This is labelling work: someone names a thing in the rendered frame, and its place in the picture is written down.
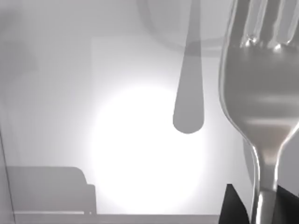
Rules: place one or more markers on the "white bowl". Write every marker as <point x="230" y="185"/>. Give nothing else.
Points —
<point x="163" y="28"/>

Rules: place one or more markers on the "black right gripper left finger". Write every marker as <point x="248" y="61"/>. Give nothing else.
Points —
<point x="231" y="207"/>

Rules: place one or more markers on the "silver metal fork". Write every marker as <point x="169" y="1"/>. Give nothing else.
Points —
<point x="259" y="93"/>

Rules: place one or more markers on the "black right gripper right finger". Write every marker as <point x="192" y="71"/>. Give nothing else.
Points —
<point x="287" y="207"/>

